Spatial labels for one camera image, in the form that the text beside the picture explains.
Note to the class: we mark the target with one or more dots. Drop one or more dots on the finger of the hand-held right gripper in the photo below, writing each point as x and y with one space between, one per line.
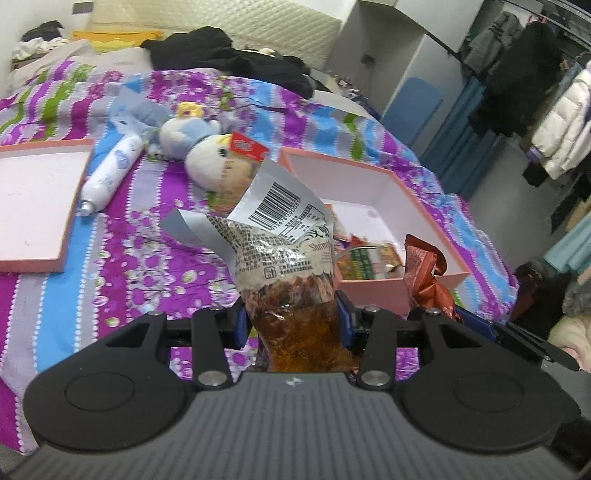
475 324

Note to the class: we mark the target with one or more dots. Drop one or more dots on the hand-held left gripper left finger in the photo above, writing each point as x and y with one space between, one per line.
239 324

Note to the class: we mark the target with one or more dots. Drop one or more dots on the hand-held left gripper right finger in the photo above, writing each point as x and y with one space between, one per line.
345 319

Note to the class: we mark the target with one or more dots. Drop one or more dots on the green snack packet yellow beans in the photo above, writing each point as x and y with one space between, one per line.
364 263

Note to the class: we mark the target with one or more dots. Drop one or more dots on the dark red crinkled snack packet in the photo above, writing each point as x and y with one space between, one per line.
427 277

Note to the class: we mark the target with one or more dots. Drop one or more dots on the grey-white snack packet with barcode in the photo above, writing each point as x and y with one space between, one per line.
286 267

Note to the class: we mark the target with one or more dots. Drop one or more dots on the pink cardboard box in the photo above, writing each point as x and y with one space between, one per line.
369 184

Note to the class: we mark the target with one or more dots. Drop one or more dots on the black bag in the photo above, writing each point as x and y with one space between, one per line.
538 290

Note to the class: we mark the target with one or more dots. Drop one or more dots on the teal cloth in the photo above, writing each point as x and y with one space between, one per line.
570 251

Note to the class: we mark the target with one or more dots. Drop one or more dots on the purple floral printed blanket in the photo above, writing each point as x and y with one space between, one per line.
138 240

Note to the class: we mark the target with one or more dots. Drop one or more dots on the white duck plush toy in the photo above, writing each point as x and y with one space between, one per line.
207 157

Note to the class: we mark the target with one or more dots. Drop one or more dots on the large red-topped bread packet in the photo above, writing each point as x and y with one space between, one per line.
244 148

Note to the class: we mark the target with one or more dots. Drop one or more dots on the blue hanging cloth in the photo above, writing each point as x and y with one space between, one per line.
457 138

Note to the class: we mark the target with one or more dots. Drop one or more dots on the white spray bottle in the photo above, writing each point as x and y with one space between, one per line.
111 173

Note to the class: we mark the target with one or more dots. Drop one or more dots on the white puffer jacket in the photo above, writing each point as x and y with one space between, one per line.
565 124

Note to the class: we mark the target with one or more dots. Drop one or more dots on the blue mat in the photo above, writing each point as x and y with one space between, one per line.
413 106

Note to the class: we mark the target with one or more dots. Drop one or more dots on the pink cardboard box lid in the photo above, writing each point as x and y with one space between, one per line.
32 207

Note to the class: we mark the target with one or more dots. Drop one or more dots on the clear blue-grey plastic bag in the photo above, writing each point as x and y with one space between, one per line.
134 110

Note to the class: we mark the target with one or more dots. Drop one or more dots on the black hanging coat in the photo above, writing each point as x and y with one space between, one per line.
521 83

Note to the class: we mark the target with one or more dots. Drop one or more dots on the black clothing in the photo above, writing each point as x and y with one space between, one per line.
198 50

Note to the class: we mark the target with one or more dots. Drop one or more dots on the white cabinet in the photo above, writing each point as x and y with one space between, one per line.
397 41

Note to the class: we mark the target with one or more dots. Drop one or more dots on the grey hanging jacket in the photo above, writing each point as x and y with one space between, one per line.
491 41

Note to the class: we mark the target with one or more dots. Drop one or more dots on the cream quilted headboard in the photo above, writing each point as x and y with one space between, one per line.
258 23

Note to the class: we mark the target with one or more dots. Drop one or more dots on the yellow pillow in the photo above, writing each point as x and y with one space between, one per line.
115 40

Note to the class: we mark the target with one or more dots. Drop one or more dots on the pile of dark and white clothes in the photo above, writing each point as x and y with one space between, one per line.
39 39

